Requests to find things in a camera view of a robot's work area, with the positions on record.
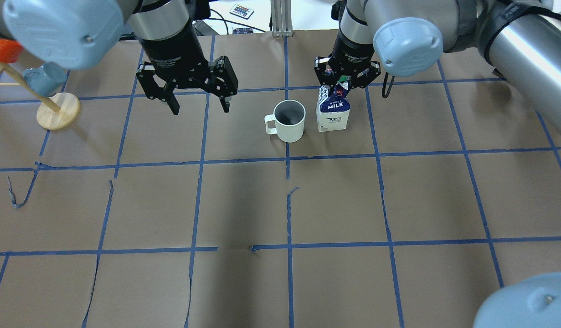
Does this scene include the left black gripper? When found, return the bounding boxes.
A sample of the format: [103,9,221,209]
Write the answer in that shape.
[136,27,238,115]

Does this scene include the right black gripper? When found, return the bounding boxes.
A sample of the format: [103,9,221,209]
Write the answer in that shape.
[314,36,381,92]

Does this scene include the blue white milk carton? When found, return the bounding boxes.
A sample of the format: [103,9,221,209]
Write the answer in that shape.
[316,77,351,132]

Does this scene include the white ceramic mug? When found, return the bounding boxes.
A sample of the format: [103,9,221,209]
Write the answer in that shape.
[264,99,307,143]

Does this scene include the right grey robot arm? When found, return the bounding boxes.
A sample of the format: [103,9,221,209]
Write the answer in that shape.
[314,0,561,135]

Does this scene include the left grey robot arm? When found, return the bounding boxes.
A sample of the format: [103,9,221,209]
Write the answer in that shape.
[0,0,238,114]

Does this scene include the small remote control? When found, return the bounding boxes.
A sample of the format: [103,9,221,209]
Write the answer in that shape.
[229,4,255,20]

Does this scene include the wooden mug tree stand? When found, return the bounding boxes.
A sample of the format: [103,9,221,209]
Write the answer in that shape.
[0,62,82,130]

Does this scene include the blue mug on stand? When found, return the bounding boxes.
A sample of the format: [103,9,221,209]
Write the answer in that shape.
[22,62,67,97]

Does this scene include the orange mug on stand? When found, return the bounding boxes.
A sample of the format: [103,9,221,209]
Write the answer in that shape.
[0,39,24,64]

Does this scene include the aluminium frame post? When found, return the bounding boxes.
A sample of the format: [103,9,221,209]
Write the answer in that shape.
[270,0,293,37]

